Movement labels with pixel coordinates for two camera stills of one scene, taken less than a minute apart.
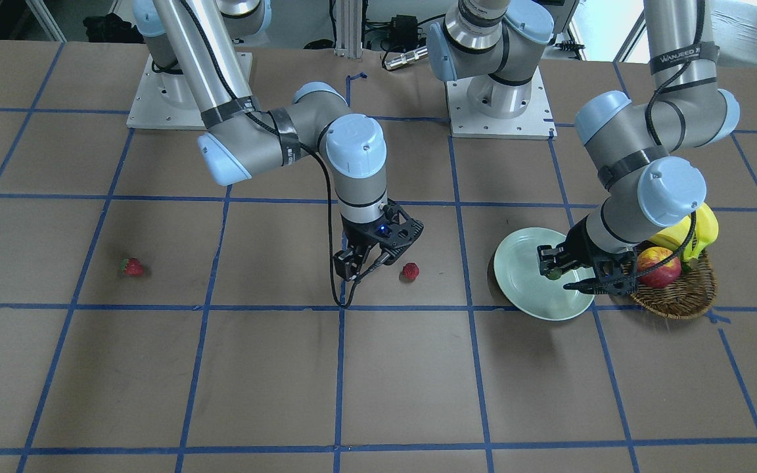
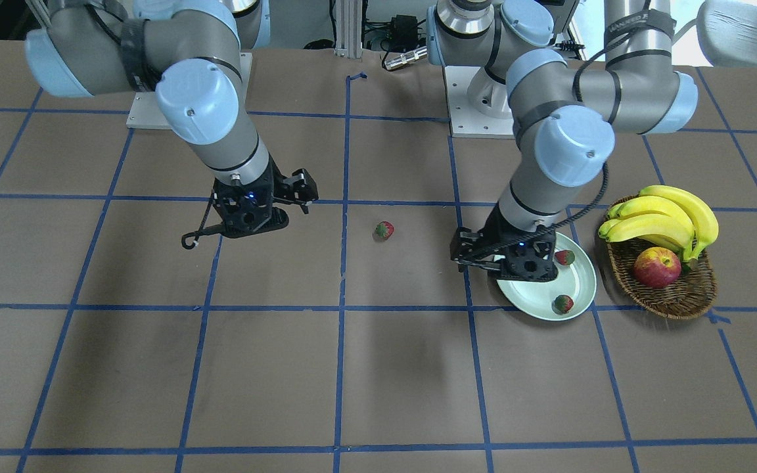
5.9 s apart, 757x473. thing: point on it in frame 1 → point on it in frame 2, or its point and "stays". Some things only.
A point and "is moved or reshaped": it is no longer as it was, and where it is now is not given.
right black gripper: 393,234 → 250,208
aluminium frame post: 349,28 stays
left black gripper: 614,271 → 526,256
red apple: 662,276 stays
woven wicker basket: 691,293 stays
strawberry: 410,272 is moved or reshaped
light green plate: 517,271 stays
